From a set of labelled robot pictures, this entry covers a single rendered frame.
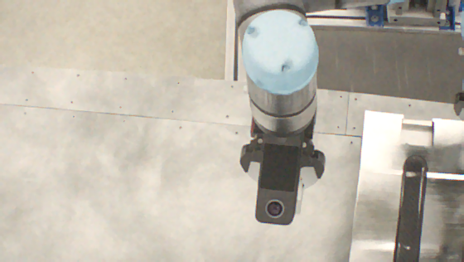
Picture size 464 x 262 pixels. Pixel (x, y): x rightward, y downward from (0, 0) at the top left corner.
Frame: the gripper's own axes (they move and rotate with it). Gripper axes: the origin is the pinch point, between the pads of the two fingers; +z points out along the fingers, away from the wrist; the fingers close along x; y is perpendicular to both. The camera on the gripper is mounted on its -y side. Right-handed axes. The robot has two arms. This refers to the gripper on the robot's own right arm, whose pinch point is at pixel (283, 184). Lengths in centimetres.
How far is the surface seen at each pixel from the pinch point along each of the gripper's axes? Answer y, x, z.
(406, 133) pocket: 12.6, -16.7, 8.7
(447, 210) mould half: 0.3, -24.1, 6.5
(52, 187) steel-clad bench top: 0.9, 35.5, 15.0
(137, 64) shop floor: 62, 44, 95
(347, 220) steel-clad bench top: 0.7, -9.2, 15.0
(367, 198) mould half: 1.3, -11.5, 6.4
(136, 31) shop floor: 71, 45, 95
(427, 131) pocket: 13.2, -20.2, 8.7
